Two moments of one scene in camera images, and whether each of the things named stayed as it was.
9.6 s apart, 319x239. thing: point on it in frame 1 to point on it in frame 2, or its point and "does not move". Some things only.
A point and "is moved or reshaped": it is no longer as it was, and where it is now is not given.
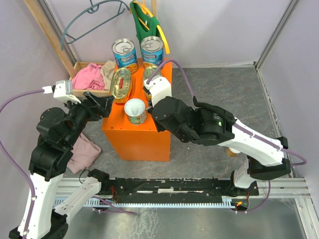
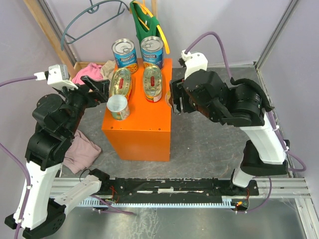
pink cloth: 88,77 does not move
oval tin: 148,69 does not move
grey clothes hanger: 96,8 does not move
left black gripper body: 97,110 to 97,95
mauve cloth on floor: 85,153 does not move
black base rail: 120,188 does not move
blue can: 152,48 does not move
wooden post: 52,36 does not move
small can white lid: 231,152 is moved or reshaped
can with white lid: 135,109 to 118,105
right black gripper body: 150,103 to 178,92
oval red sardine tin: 121,85 does not move
